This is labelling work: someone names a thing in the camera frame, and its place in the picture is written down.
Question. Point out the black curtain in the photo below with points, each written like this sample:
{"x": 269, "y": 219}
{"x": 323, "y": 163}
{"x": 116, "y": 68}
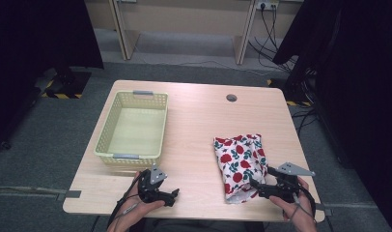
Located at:
{"x": 30, "y": 48}
{"x": 361, "y": 96}

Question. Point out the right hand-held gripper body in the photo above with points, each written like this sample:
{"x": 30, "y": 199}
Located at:
{"x": 287, "y": 190}

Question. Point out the pale yellow plastic basket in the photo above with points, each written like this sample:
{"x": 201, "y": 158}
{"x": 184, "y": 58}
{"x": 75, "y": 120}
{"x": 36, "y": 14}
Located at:
{"x": 136, "y": 132}

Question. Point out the person's left hand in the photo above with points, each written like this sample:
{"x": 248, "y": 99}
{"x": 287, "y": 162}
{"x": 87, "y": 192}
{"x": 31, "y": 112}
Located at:
{"x": 134, "y": 208}

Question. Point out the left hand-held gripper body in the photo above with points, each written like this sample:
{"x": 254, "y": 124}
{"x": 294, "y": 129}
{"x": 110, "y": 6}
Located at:
{"x": 149, "y": 190}

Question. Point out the person's right hand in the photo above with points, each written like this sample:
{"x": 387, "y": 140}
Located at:
{"x": 297, "y": 211}

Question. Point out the grey floor tape piece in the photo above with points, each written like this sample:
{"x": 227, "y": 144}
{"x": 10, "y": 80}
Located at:
{"x": 323, "y": 209}
{"x": 71, "y": 194}

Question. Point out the beige wooden desk frame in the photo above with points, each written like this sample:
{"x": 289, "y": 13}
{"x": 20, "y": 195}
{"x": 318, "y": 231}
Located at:
{"x": 184, "y": 16}

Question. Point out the white wall socket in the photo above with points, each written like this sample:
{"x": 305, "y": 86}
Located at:
{"x": 265, "y": 4}

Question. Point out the white shirt with red roses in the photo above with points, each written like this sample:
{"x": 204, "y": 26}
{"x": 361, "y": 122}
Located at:
{"x": 239, "y": 161}

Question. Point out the yellow black hazard tape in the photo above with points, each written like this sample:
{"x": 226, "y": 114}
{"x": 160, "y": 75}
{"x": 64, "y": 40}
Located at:
{"x": 298, "y": 103}

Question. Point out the black stand base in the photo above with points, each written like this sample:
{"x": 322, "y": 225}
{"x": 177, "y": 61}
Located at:
{"x": 71, "y": 82}

